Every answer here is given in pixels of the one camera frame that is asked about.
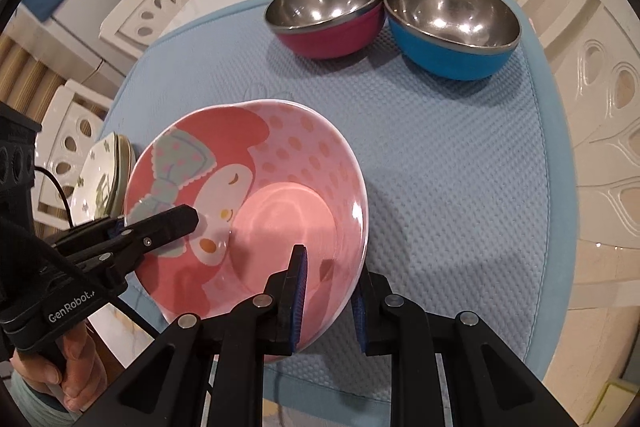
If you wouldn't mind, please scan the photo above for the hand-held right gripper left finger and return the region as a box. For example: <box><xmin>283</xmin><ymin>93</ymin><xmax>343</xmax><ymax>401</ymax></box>
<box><xmin>115</xmin><ymin>244</ymin><xmax>307</xmax><ymax>427</ymax></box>

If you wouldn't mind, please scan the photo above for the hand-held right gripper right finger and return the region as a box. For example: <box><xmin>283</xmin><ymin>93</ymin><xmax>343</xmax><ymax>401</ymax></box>
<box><xmin>351</xmin><ymin>272</ymin><xmax>576</xmax><ymax>427</ymax></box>

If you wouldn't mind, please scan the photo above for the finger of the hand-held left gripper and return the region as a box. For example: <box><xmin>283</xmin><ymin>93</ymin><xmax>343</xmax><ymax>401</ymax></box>
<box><xmin>52</xmin><ymin>218</ymin><xmax>133</xmax><ymax>258</ymax></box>
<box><xmin>75</xmin><ymin>205</ymin><xmax>200</xmax><ymax>293</ymax></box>

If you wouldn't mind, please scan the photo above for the small square floral plate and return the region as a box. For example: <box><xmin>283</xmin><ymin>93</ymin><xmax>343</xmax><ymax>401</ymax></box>
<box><xmin>70</xmin><ymin>132</ymin><xmax>126</xmax><ymax>228</ymax></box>

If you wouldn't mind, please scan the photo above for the hexagonal floral plate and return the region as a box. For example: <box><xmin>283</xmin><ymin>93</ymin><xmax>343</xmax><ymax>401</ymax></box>
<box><xmin>112</xmin><ymin>134</ymin><xmax>132</xmax><ymax>208</ymax></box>

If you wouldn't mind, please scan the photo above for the pink cartoon bowl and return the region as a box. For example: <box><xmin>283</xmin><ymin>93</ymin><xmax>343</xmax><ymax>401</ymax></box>
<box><xmin>122</xmin><ymin>99</ymin><xmax>370</xmax><ymax>364</ymax></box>

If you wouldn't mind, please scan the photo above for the red steel bowl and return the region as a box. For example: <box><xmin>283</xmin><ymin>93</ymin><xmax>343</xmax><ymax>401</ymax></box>
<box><xmin>264</xmin><ymin>0</ymin><xmax>387</xmax><ymax>59</ymax></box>

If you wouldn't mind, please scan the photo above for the blue steel bowl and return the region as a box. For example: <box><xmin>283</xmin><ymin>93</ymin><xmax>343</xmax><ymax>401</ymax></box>
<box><xmin>383</xmin><ymin>0</ymin><xmax>522</xmax><ymax>82</ymax></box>

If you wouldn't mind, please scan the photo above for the person's left hand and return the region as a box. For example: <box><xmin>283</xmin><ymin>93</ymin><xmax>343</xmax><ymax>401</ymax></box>
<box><xmin>10</xmin><ymin>319</ymin><xmax>108</xmax><ymax>413</ymax></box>

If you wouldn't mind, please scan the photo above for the light blue textured mat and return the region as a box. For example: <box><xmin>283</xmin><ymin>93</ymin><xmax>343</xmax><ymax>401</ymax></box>
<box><xmin>107</xmin><ymin>0</ymin><xmax>561</xmax><ymax>400</ymax></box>

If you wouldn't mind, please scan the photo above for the bamboo slat screen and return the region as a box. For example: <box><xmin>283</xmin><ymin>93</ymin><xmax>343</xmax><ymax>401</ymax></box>
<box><xmin>0</xmin><ymin>32</ymin><xmax>71</xmax><ymax>128</ymax></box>

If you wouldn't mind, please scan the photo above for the yellow box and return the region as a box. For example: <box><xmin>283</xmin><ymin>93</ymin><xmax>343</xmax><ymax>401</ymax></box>
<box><xmin>595</xmin><ymin>382</ymin><xmax>640</xmax><ymax>427</ymax></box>

